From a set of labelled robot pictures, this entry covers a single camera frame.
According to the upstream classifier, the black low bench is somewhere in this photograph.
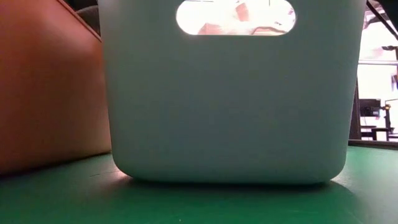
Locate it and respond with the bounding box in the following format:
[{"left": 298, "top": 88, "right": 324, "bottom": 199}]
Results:
[{"left": 360, "top": 125, "right": 396, "bottom": 142}]

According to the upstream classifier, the black table edge frame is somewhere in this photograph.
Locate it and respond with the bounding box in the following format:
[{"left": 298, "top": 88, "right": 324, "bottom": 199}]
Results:
[{"left": 348, "top": 139, "right": 398, "bottom": 151}]

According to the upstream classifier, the teal plastic basket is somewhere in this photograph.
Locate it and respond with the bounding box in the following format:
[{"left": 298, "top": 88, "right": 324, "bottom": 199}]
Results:
[{"left": 97, "top": 0, "right": 368, "bottom": 185}]

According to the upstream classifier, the black partition panel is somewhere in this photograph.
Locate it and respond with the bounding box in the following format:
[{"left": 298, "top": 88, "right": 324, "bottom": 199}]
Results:
[{"left": 349, "top": 83, "right": 362, "bottom": 141}]

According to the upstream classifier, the black camera stand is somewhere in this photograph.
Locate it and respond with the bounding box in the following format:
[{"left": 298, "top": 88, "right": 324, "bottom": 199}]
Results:
[{"left": 384, "top": 98, "right": 398, "bottom": 135}]

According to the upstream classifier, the black computer monitor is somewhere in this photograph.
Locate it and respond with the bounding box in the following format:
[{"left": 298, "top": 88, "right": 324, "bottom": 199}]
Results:
[{"left": 358, "top": 98, "right": 382, "bottom": 118}]

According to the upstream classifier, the gray horizontal rail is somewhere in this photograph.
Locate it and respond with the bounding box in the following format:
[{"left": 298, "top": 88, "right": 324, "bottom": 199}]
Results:
[{"left": 358, "top": 60, "right": 398, "bottom": 67}]

